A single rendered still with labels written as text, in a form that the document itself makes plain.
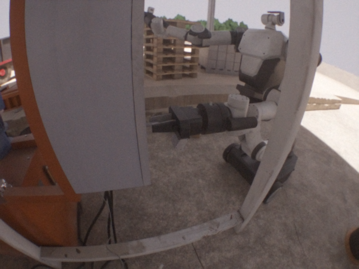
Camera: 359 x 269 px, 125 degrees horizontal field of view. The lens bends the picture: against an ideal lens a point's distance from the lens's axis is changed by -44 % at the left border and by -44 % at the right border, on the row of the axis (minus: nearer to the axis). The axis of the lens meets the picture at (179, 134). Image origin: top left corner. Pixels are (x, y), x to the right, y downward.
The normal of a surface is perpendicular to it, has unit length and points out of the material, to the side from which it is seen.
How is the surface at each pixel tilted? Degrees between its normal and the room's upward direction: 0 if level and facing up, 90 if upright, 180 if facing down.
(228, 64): 90
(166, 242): 0
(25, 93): 90
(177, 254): 0
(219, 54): 90
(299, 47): 99
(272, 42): 76
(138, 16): 90
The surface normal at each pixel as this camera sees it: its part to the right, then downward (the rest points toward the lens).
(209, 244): 0.05, -0.84
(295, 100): -0.95, 0.26
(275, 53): -0.37, 0.26
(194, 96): 0.31, 0.52
